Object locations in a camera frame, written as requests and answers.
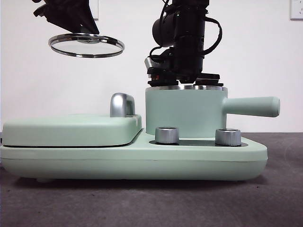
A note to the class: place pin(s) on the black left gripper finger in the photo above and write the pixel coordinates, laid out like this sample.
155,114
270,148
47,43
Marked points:
88,19
68,16

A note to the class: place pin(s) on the glass lid with green knob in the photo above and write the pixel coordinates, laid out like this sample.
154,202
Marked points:
71,46

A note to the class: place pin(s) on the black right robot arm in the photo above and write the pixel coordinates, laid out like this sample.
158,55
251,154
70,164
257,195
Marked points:
189,35

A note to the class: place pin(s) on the silver control knob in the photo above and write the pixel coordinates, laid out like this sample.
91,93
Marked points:
166,136
227,137

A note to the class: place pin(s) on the mint green breakfast machine base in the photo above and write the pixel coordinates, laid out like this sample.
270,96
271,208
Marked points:
142,163

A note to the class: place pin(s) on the white wall socket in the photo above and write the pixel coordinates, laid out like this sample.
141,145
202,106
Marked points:
95,9
297,10

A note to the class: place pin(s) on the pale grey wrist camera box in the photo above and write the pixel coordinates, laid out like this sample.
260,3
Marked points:
149,62

